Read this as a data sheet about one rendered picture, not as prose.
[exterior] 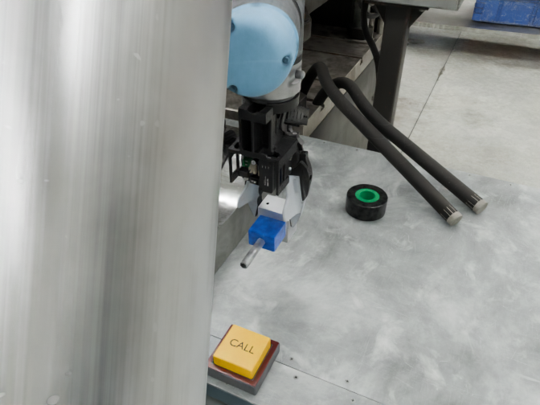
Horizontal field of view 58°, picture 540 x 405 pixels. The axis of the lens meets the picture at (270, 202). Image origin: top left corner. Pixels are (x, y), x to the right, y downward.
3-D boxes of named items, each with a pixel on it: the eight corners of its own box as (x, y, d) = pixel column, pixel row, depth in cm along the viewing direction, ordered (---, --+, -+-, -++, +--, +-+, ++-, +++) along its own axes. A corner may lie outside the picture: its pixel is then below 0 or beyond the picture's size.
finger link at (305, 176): (282, 200, 70) (269, 145, 65) (287, 194, 71) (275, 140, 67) (312, 202, 68) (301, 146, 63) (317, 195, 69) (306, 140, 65)
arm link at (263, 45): (171, 100, 45) (198, 56, 53) (293, 105, 44) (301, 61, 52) (159, 10, 40) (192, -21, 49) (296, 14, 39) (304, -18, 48)
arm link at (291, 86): (255, 42, 61) (317, 52, 58) (256, 77, 64) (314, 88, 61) (226, 63, 56) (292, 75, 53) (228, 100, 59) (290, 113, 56)
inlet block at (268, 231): (260, 284, 67) (259, 256, 64) (228, 274, 69) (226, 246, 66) (296, 229, 77) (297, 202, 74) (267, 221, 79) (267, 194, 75)
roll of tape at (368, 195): (374, 194, 102) (377, 181, 100) (392, 218, 96) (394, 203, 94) (339, 201, 100) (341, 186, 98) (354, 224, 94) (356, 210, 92)
